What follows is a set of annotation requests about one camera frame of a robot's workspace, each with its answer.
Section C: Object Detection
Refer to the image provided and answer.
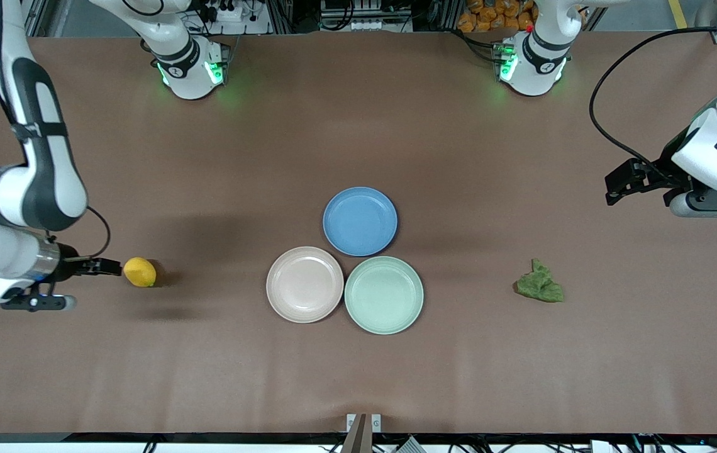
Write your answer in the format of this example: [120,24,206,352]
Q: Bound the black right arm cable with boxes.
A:
[0,0,111,259]

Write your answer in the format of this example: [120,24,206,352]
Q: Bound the pale green plate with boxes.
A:
[344,255,425,335]

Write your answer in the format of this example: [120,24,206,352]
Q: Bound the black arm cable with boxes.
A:
[589,26,717,186]
[0,0,111,259]

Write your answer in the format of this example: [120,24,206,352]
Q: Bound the yellow lemon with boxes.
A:
[123,257,157,288]

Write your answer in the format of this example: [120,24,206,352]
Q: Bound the grey metal bracket post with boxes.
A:
[341,413,382,453]

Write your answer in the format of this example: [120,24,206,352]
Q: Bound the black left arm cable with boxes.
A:
[589,26,717,186]

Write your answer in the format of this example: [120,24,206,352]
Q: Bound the blue plate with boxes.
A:
[323,186,398,257]

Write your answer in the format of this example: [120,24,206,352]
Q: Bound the bag of orange snacks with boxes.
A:
[457,0,538,33]

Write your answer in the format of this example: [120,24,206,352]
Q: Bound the white power strip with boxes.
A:
[198,3,245,23]

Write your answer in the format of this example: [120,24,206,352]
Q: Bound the beige plate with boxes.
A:
[265,246,345,324]

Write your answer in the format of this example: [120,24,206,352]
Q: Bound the green lettuce leaf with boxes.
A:
[516,259,565,303]

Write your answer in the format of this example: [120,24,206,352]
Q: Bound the brown table cover sheet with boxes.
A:
[0,31,717,435]

